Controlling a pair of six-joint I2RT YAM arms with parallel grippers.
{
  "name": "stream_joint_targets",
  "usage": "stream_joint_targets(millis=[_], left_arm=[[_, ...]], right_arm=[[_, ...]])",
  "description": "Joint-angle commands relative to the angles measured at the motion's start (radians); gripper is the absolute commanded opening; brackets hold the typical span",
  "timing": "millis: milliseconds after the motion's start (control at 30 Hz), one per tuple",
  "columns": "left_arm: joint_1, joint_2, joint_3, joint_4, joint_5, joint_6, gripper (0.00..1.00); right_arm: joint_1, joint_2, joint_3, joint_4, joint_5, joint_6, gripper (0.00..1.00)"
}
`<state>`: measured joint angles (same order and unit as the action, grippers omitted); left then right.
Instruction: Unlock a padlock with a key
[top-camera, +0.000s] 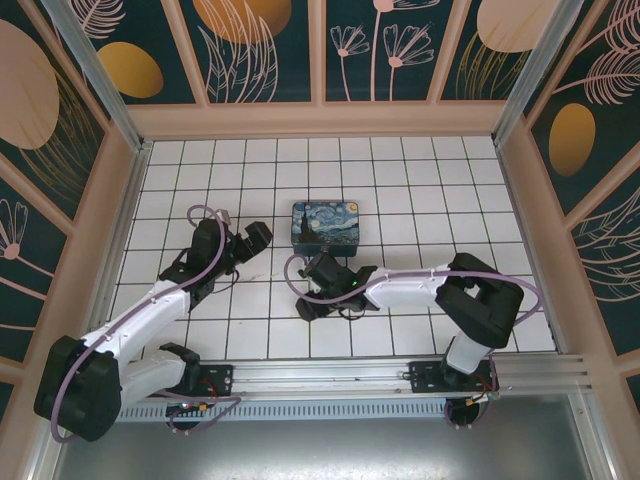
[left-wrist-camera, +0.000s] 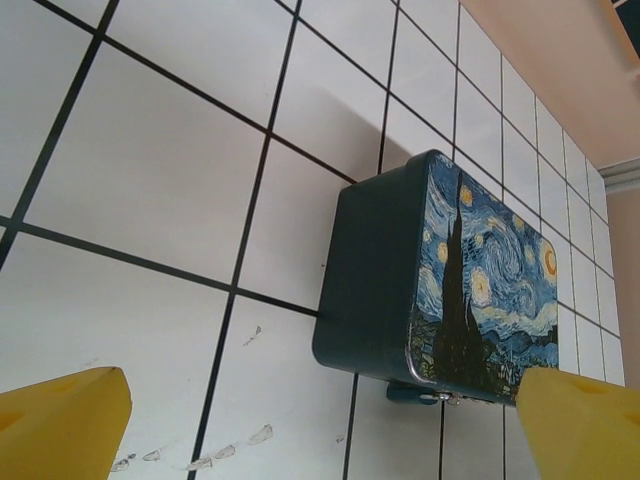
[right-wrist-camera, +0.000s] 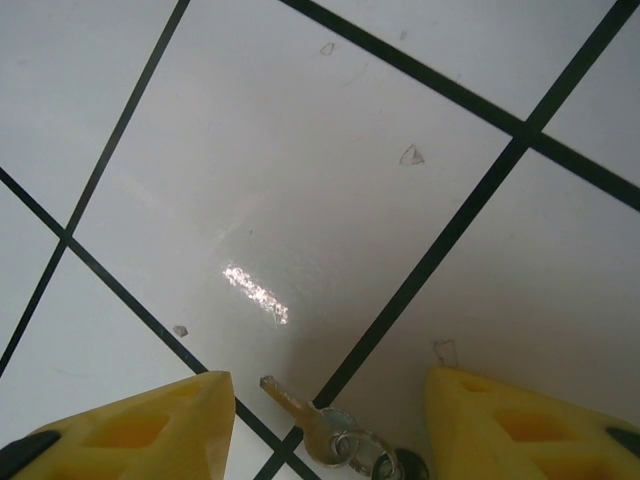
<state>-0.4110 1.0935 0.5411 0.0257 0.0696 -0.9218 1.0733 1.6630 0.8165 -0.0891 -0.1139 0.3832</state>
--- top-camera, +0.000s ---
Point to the aluminium corner post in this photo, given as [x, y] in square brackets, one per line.
[100, 85]
[525, 75]

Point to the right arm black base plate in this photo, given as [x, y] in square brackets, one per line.
[425, 380]

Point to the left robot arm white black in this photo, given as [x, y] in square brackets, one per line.
[160, 300]

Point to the small circuit board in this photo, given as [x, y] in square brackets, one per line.
[187, 407]

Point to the grey metal sheet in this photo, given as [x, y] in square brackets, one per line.
[320, 450]

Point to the aluminium mounting rail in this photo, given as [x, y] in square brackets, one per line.
[320, 372]

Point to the aluminium side rail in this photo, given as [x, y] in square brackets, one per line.
[128, 220]
[531, 250]

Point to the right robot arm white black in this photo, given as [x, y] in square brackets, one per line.
[410, 290]

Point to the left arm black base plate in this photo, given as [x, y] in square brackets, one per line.
[215, 380]

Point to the yellow power connector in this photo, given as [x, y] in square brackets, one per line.
[480, 398]

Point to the starry night print tin box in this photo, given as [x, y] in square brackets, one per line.
[327, 225]

